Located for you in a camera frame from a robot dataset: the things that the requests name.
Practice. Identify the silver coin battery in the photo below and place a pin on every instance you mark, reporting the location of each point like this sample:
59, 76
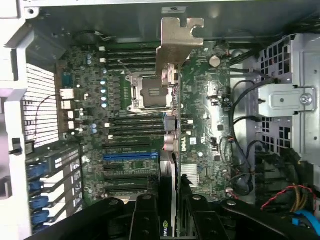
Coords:
215, 61

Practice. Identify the green motherboard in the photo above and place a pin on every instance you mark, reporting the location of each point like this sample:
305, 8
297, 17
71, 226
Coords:
200, 100

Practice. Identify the grey metal disk bay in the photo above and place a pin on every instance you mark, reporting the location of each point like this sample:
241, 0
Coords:
282, 100

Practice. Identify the silver chipset heatsink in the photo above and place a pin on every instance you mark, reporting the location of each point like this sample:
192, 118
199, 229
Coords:
192, 172

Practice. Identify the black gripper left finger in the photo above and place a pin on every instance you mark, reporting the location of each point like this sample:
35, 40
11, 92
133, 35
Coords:
112, 220

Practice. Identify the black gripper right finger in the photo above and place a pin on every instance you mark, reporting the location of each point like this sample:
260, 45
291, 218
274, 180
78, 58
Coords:
225, 222

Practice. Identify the blue expansion slot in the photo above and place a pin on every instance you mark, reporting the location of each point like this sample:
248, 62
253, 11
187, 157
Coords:
130, 157

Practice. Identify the silver CPU socket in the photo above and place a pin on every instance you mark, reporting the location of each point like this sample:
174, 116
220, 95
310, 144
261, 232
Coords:
147, 92

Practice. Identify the black grey PC case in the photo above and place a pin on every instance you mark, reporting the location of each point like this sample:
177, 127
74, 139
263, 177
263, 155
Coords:
15, 112

